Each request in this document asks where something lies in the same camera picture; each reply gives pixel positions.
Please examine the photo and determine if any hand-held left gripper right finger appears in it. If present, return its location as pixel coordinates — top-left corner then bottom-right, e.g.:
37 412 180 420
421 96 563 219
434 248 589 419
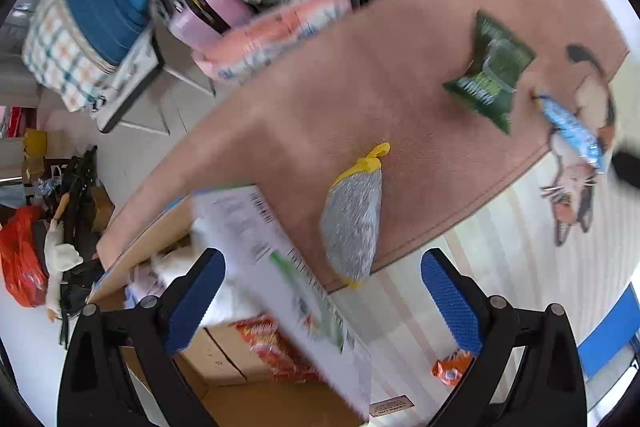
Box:
421 248 587 427

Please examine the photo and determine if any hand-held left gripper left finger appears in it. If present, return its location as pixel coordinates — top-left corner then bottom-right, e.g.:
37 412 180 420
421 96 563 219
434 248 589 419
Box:
57 248 227 427

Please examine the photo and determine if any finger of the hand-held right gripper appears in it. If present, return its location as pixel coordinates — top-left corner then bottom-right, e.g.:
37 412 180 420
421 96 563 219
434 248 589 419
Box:
611 147 640 188

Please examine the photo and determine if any white plush toy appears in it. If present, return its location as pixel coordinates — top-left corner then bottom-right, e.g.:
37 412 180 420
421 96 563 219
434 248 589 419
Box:
150 207 266 328

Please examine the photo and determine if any cardboard box with white flap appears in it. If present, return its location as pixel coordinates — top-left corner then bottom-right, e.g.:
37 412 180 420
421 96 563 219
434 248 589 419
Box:
87 184 373 427

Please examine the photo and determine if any small orange packet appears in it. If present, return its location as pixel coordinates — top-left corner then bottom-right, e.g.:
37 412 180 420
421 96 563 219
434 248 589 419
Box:
431 348 475 387

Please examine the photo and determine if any blue snack packet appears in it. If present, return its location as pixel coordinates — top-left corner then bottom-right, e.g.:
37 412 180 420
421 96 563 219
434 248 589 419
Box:
531 89 606 175

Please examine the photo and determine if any red snack packet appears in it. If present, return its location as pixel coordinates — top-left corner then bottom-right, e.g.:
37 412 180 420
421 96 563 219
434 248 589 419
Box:
235 314 321 383

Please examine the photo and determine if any cat printed striped cloth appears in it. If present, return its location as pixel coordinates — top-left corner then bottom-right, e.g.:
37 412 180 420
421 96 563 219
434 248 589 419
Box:
327 42 632 427

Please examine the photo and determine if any brown label tag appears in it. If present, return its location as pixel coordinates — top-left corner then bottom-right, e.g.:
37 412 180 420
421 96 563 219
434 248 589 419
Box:
369 397 415 417

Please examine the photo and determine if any grey scrubber with yellow trim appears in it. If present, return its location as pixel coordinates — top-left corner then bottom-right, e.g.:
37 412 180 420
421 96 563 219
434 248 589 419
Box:
320 143 391 290

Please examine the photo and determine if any pile of black bags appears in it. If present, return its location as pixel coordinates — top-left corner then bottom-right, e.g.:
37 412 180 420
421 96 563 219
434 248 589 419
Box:
50 147 116 348

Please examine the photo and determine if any blue plastic object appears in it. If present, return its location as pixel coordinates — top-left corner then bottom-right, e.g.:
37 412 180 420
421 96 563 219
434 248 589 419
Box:
577 284 640 380

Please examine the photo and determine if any green snack packet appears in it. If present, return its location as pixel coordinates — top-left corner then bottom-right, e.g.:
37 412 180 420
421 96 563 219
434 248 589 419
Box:
442 10 537 135

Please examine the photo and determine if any red plastic bag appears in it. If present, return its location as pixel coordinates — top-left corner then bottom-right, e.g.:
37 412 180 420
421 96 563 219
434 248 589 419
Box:
0 204 51 308

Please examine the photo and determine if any black framed white board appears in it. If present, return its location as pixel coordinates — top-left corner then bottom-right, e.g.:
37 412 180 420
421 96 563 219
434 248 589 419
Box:
95 27 166 135

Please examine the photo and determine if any pink mat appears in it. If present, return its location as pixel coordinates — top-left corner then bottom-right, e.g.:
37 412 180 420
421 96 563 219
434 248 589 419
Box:
95 0 630 293

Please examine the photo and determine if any pink tissue pack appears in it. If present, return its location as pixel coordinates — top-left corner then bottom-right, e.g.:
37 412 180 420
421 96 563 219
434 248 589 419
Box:
192 0 353 85

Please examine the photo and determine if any plaid storage bag blue lid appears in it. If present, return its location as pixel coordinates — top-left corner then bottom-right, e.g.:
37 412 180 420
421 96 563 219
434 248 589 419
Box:
21 0 156 112

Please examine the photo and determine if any pink bag with black stripe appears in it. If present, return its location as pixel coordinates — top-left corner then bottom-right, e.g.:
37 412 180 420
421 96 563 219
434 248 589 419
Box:
162 0 253 48

